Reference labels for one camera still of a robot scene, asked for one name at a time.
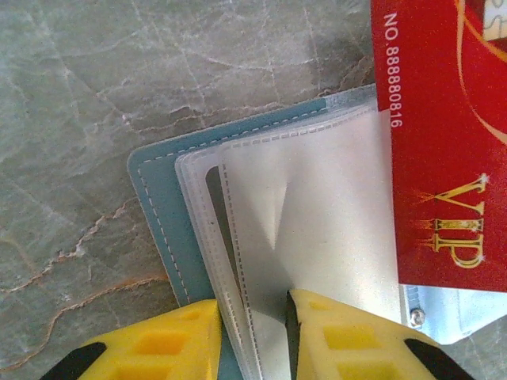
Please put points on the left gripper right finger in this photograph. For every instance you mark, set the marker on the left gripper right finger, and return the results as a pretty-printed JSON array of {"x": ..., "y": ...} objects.
[{"x": 348, "y": 348}]

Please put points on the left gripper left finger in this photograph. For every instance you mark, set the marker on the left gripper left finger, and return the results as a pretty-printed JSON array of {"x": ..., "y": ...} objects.
[{"x": 158, "y": 348}]

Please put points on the red VIP card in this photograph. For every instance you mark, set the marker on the red VIP card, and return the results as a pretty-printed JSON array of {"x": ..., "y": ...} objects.
[{"x": 435, "y": 138}]

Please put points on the teal card holder wallet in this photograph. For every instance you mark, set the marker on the teal card holder wallet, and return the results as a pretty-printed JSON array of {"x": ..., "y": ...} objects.
[{"x": 317, "y": 198}]

